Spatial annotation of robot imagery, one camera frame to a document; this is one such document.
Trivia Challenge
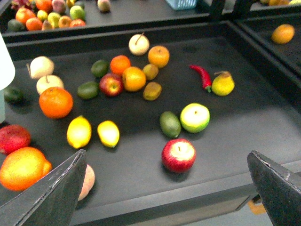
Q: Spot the brown kiwi upper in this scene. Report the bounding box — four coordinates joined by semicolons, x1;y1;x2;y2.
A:
143;64;159;81

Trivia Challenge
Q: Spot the black front fruit shelf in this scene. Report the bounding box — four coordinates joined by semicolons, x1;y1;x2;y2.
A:
5;22;301;226

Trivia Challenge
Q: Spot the green lime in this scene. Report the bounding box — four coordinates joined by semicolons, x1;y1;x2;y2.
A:
159;111;182;139
77;81;99;100
91;59;109;78

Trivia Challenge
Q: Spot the cream pear rear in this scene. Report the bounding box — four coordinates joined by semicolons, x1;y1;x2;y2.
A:
128;33;150;56

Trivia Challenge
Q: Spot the brown kiwi lower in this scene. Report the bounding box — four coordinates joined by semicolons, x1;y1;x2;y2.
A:
143;82;162;101

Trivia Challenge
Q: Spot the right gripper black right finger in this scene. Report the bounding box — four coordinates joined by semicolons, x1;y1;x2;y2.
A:
247;151;301;226

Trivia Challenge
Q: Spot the green lime front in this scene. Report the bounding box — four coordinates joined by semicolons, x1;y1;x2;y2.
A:
159;111;182;139

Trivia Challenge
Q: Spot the red yellow apple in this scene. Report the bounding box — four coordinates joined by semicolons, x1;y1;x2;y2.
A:
99;73;124;97

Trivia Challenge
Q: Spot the golden round pear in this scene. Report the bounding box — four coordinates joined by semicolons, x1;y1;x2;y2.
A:
148;45;170;68

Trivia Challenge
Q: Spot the green lime lower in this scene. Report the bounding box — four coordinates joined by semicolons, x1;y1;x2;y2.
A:
77;81;99;100

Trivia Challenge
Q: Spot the pink peach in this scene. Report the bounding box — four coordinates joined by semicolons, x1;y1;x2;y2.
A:
78;164;95;201

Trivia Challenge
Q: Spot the green lime upper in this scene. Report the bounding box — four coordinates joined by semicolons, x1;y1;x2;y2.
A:
91;59;109;78

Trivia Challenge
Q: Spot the yellow lemon smaller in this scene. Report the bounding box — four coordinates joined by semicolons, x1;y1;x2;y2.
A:
97;120;120;148

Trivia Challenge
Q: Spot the yellow orange citrus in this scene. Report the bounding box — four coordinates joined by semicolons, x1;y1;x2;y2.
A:
122;66;146;92

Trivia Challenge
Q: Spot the cream round pear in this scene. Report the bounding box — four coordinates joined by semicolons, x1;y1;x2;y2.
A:
36;75;64;95

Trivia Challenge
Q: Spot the dark green avocado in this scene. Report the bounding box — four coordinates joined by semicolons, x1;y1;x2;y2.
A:
3;86;24;104

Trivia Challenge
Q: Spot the small tangerine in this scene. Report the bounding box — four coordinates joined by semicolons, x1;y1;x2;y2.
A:
110;55;131;76

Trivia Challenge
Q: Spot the brown kiwi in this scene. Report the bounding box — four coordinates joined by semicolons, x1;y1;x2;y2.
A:
143;82;162;101
143;64;159;81

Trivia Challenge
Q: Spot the yellow lemon larger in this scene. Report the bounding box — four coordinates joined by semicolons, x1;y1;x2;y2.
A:
66;115;92;149

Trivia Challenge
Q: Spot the small blue plastic basket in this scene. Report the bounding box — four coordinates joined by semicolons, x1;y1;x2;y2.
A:
165;0;197;10

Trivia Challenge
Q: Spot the red chili pepper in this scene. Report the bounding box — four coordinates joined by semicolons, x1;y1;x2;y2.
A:
189;65;212;93

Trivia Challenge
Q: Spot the green apple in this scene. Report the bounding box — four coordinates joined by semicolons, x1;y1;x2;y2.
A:
180;103;210;133

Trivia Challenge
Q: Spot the cream pear tilted left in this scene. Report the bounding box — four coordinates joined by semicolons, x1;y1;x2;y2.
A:
26;56;55;79

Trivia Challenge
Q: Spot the large bumpy orange centre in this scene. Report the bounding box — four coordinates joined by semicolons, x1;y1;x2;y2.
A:
39;87;73;119

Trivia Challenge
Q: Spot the red apple front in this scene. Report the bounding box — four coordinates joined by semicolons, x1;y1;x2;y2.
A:
161;138;197;173

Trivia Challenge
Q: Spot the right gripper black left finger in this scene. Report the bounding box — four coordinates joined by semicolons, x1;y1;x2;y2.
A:
0;149;87;226

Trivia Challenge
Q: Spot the yellow green pear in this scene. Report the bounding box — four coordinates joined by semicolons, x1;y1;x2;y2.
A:
211;71;235;97

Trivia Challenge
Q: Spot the red pomegranate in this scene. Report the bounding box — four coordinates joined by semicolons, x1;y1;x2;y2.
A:
0;124;31;155

